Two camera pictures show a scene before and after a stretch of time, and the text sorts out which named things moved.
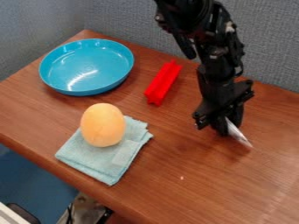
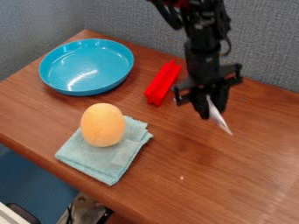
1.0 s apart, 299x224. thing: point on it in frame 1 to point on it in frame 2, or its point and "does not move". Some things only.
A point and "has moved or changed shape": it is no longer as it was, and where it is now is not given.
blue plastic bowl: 84,66 does not move
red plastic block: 158,89 does not move
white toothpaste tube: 235,131 has moved or changed shape
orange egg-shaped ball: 103,124 does not move
